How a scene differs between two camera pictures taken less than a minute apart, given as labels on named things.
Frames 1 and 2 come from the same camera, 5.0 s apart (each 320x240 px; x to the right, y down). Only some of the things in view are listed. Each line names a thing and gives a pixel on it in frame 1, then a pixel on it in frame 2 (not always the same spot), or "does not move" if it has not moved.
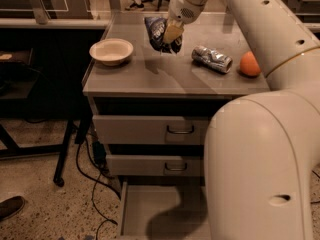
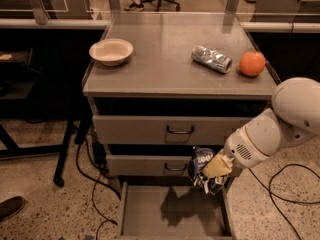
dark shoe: (11, 206) does not move
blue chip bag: (156, 30) → (210, 184)
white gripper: (180, 8) → (240, 149)
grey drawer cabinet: (154, 85) does not move
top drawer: (151, 129) does not move
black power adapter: (99, 154) does not move
